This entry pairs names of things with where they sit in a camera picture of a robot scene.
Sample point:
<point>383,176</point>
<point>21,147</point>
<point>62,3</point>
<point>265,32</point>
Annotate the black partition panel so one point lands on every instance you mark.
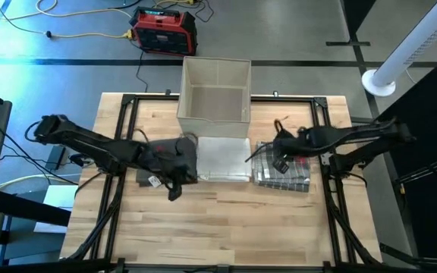
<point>431,113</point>

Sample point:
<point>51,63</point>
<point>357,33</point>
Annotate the red black power station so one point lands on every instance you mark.
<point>165,34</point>

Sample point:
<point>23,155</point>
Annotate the grey checked towel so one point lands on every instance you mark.
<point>298,178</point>

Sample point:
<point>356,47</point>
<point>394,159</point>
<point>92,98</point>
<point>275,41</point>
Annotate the white towel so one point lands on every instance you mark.
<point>222,159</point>

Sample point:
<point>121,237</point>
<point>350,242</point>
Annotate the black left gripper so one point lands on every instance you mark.
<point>173,159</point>

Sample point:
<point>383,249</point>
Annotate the black metal table frame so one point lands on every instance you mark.
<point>150,98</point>

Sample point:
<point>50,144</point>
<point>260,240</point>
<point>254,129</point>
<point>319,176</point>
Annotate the white tower fan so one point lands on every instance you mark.
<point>412,45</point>

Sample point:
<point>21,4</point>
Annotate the dark grey towel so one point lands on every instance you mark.
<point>142,179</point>

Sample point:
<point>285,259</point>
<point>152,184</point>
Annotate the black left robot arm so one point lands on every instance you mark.
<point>82,142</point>

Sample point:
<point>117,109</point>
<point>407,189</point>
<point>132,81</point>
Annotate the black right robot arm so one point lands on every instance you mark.
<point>355,132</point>

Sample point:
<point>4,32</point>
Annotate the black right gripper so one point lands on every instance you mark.
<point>292,144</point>

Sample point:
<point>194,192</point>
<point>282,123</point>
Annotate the black floor stand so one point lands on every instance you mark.
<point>355,22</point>

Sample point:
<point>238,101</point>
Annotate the beige fabric bin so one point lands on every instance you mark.
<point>214,102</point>

